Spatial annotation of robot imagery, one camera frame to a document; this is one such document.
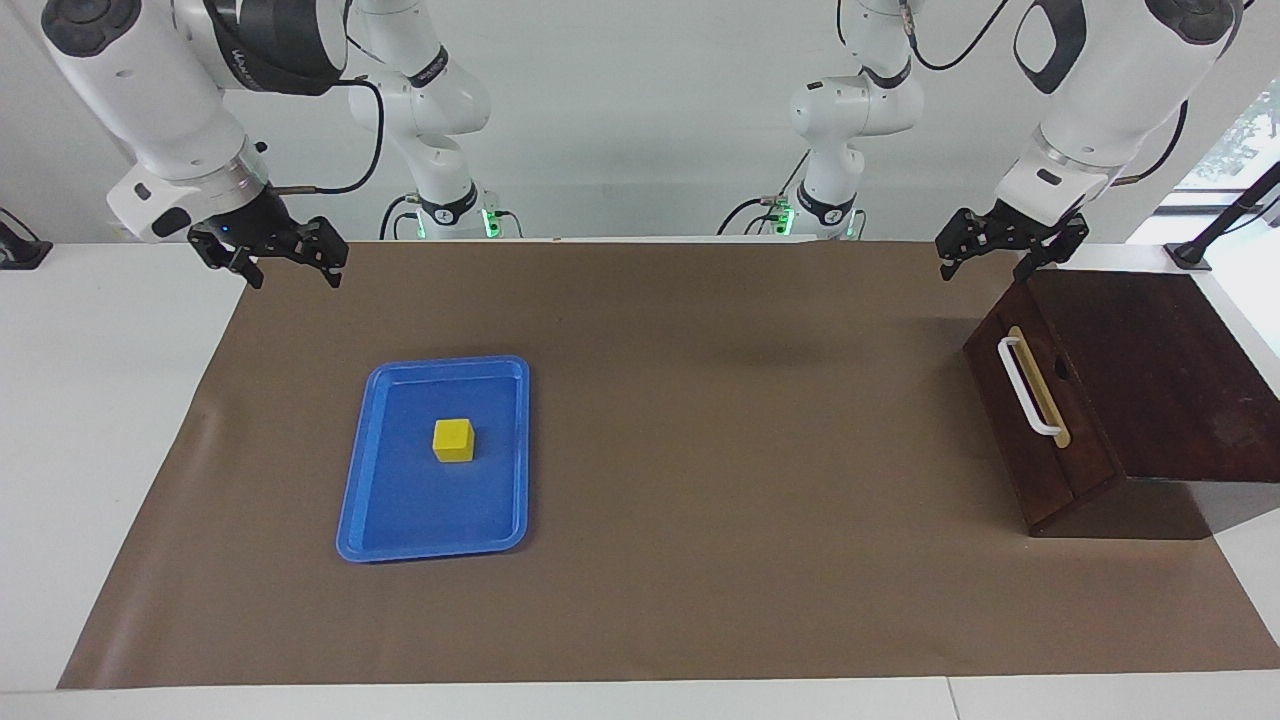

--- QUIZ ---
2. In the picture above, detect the black table clamp mount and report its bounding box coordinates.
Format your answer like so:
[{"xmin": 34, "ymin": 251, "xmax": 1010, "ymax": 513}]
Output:
[{"xmin": 0, "ymin": 208, "xmax": 53, "ymax": 271}]

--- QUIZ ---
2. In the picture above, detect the yellow cube block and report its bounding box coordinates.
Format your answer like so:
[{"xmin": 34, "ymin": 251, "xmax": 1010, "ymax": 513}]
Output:
[{"xmin": 432, "ymin": 418, "xmax": 475, "ymax": 464}]

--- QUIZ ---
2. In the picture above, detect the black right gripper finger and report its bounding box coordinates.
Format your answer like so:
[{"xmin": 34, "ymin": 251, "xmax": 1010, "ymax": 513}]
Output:
[
  {"xmin": 188, "ymin": 226, "xmax": 266, "ymax": 291},
  {"xmin": 295, "ymin": 215, "xmax": 350, "ymax": 290}
]

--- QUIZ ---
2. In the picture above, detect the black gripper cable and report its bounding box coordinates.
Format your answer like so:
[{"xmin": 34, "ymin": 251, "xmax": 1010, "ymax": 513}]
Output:
[
  {"xmin": 268, "ymin": 78, "xmax": 386, "ymax": 196},
  {"xmin": 898, "ymin": 0, "xmax": 1191, "ymax": 187}
]

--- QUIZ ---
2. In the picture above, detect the brown paper table mat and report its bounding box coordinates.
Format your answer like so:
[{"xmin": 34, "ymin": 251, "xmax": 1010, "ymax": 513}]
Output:
[{"xmin": 57, "ymin": 240, "xmax": 1280, "ymax": 691}]

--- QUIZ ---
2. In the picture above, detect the blue plastic tray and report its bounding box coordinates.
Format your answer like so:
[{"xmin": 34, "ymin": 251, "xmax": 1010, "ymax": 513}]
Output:
[{"xmin": 336, "ymin": 355, "xmax": 531, "ymax": 564}]

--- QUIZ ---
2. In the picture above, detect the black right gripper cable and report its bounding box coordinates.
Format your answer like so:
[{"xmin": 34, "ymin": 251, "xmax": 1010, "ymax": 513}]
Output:
[{"xmin": 268, "ymin": 78, "xmax": 386, "ymax": 196}]

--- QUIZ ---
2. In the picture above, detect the bright window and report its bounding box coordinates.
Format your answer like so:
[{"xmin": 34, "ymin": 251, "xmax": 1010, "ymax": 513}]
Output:
[{"xmin": 1170, "ymin": 80, "xmax": 1280, "ymax": 211}]

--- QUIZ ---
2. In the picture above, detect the black base cable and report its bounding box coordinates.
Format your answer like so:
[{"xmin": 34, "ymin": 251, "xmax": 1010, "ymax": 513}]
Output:
[
  {"xmin": 716, "ymin": 148, "xmax": 811, "ymax": 238},
  {"xmin": 379, "ymin": 193, "xmax": 426, "ymax": 241}
]

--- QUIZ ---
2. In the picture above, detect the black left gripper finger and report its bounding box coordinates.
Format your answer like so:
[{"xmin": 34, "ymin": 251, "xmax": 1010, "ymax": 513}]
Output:
[
  {"xmin": 1012, "ymin": 214, "xmax": 1091, "ymax": 285},
  {"xmin": 935, "ymin": 207, "xmax": 992, "ymax": 282}
]

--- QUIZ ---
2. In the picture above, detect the dark wooden drawer cabinet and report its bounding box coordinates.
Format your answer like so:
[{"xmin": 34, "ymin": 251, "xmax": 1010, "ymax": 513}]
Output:
[{"xmin": 963, "ymin": 268, "xmax": 1280, "ymax": 541}]

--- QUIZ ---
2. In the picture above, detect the white drawer handle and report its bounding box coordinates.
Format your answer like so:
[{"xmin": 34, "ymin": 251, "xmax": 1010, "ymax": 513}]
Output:
[{"xmin": 997, "ymin": 336, "xmax": 1064, "ymax": 439}]

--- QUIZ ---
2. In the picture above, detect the dark wooden drawer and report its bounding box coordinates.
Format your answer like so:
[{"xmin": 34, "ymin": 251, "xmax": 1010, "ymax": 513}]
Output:
[{"xmin": 963, "ymin": 283, "xmax": 1127, "ymax": 532}]

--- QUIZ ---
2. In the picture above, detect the black camera stand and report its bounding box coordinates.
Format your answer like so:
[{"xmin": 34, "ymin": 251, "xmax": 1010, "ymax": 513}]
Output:
[{"xmin": 1165, "ymin": 160, "xmax": 1280, "ymax": 272}]

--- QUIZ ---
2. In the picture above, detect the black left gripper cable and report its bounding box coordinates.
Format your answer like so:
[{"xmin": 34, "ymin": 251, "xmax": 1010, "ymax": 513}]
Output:
[{"xmin": 898, "ymin": 0, "xmax": 1191, "ymax": 187}]

